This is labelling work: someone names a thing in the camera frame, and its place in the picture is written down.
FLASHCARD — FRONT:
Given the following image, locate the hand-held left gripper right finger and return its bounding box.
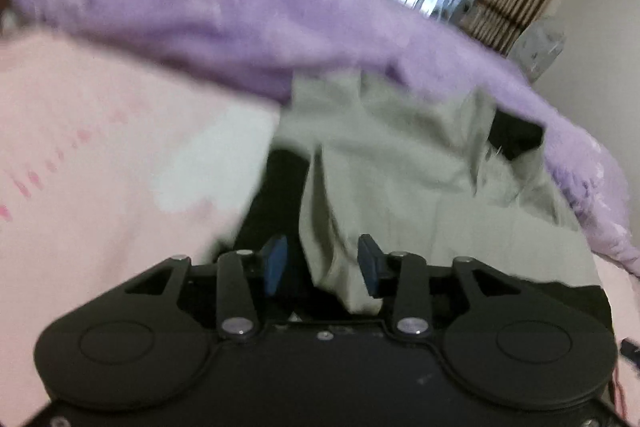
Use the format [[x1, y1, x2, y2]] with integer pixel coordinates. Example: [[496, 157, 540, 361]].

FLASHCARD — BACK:
[[358, 234, 522, 341]]

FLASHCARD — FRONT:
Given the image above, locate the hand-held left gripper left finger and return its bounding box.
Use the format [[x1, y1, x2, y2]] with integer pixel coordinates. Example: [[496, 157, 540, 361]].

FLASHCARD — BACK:
[[125, 235, 289, 341]]

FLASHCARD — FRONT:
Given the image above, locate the grey jacket with black trim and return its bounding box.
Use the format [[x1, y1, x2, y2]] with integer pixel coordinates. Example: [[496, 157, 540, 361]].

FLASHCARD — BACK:
[[220, 71, 617, 324]]

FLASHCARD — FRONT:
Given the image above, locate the pink printed blanket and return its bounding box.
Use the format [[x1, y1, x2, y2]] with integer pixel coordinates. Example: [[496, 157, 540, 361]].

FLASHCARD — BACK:
[[0, 31, 301, 414]]

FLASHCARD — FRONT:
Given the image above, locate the purple fleece blanket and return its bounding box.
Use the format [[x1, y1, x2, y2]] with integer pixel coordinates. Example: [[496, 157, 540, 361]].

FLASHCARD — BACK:
[[0, 0, 640, 279]]

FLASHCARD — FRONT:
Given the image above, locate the clear plastic covered object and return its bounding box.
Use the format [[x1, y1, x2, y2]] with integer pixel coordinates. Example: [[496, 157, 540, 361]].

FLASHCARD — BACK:
[[509, 18, 568, 84]]

